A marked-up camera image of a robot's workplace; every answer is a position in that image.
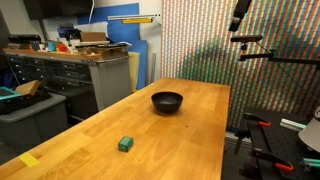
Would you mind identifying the cardboard box on bin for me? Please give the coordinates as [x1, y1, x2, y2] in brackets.
[15, 80, 41, 96]

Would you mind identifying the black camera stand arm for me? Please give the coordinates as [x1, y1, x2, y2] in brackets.
[239, 52, 320, 70]

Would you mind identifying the black orange clamp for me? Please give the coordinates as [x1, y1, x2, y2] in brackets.
[243, 112, 271, 127]
[251, 148, 294, 172]

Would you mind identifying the small green box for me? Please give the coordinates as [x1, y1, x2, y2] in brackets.
[118, 136, 134, 152]

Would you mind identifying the upper black orange clamp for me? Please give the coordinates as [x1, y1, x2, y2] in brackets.
[243, 112, 271, 127]

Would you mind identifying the lower black orange clamp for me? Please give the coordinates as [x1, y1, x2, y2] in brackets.
[251, 148, 294, 172]

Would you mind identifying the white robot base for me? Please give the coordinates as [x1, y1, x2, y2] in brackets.
[298, 106, 320, 153]

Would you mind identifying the black bowl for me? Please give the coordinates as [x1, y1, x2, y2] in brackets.
[151, 91, 183, 113]

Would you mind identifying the teal tray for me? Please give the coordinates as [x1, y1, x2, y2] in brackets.
[0, 87, 21, 101]

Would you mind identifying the grey storage bin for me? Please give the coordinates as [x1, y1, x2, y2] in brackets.
[0, 93, 69, 151]

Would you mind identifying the black monitor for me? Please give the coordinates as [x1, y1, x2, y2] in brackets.
[23, 0, 93, 20]

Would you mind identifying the black optical breadboard table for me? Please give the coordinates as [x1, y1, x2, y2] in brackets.
[239, 107, 320, 180]

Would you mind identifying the grey drawer cabinet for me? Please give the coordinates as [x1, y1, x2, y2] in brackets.
[5, 48, 131, 120]

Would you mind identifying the blue foam board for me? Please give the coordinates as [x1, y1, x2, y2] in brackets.
[77, 3, 148, 89]

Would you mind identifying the yellow level tool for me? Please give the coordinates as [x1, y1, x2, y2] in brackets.
[122, 18, 153, 24]

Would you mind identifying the brown cardboard box on cabinet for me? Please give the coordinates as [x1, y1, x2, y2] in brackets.
[80, 32, 106, 42]

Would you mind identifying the aluminium extrusion bar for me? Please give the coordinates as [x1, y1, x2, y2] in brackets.
[280, 118, 305, 132]

